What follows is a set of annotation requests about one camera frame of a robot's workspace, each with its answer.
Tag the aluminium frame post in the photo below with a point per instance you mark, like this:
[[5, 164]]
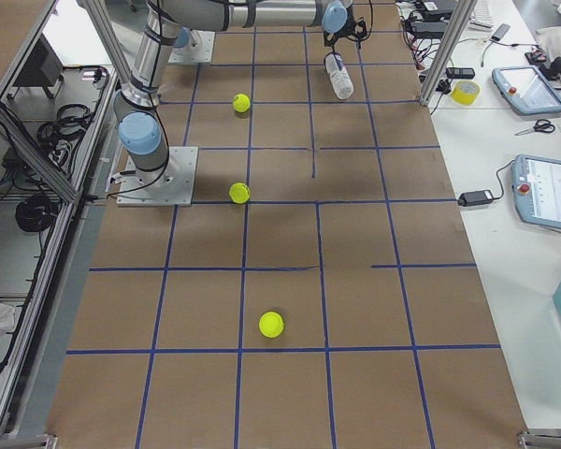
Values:
[[456, 26]]

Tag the yellow tape roll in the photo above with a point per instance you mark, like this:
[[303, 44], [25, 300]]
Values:
[[465, 92]]

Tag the black power adapter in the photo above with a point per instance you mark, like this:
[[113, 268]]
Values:
[[475, 198]]

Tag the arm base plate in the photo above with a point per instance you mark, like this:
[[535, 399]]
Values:
[[174, 187], [192, 47]]

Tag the upper teach pendant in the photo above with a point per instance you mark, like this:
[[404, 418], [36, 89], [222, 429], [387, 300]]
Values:
[[526, 90]]

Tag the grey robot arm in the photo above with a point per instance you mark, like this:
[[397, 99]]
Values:
[[140, 129]]

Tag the tennis ball with black print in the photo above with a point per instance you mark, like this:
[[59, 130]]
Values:
[[241, 103]]

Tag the black phone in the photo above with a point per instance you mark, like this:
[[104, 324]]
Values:
[[460, 73]]

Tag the black handled scissors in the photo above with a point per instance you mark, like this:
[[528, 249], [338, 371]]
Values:
[[542, 126]]

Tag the tennis ball near base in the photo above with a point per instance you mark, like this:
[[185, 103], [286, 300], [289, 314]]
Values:
[[239, 193]]

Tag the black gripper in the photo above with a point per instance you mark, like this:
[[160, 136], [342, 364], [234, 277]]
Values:
[[333, 37]]

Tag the tennis ball far right area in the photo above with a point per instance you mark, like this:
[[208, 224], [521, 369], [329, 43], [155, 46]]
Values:
[[271, 324]]

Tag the teach pendant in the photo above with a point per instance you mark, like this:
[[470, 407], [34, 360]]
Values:
[[526, 90], [537, 190]]

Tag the clear tennis ball can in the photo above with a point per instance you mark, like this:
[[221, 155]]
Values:
[[339, 77]]

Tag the lower teach pendant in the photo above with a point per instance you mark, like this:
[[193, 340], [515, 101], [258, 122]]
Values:
[[537, 190]]

